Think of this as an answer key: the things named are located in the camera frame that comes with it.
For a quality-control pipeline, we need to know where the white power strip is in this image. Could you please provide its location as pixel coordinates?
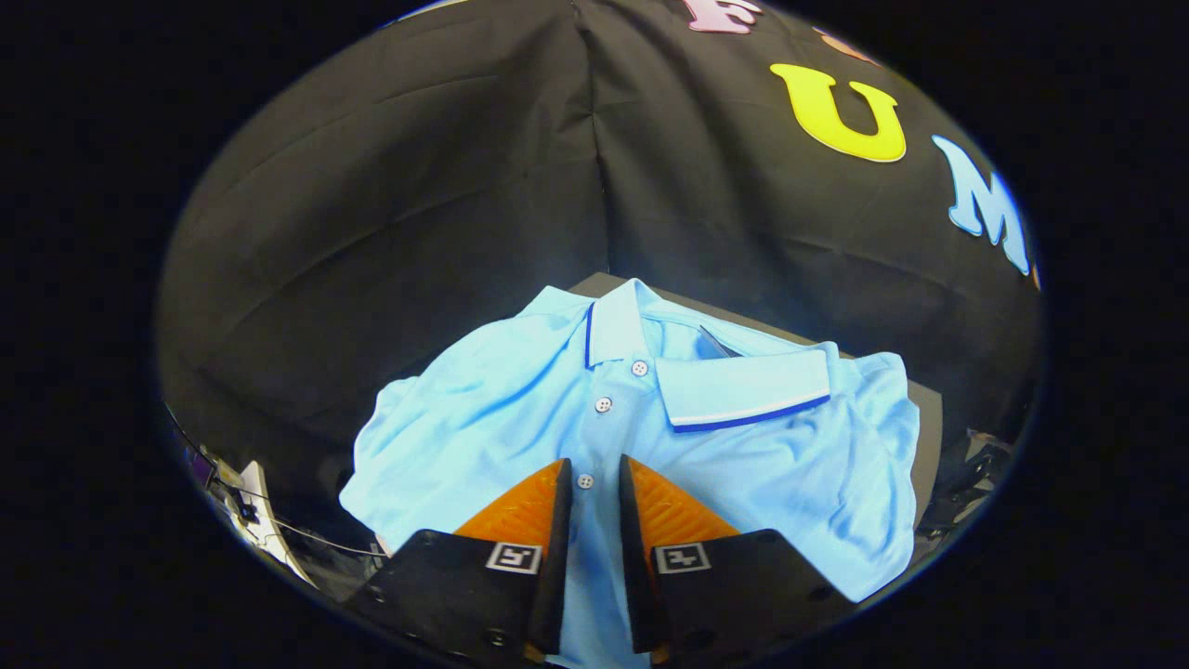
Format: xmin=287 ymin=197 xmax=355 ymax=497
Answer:
xmin=212 ymin=459 xmax=312 ymax=588

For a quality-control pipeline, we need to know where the black backdrop cloth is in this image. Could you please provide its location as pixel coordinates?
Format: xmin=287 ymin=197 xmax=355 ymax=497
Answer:
xmin=156 ymin=0 xmax=1046 ymax=558

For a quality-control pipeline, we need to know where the grey cabinet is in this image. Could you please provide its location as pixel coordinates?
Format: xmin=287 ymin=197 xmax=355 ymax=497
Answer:
xmin=567 ymin=271 xmax=945 ymax=532

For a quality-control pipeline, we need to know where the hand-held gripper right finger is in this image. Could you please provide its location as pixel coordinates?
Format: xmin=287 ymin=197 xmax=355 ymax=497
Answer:
xmin=618 ymin=453 xmax=856 ymax=665

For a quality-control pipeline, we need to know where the light blue polo shirt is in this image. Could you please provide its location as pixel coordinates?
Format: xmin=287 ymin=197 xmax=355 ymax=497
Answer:
xmin=339 ymin=277 xmax=921 ymax=669

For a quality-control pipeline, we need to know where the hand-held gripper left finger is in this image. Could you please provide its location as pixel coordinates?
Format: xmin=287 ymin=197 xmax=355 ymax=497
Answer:
xmin=344 ymin=457 xmax=574 ymax=669

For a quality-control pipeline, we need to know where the dark grey washing machine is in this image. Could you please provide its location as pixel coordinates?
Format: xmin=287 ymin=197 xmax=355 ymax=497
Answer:
xmin=915 ymin=427 xmax=1015 ymax=558

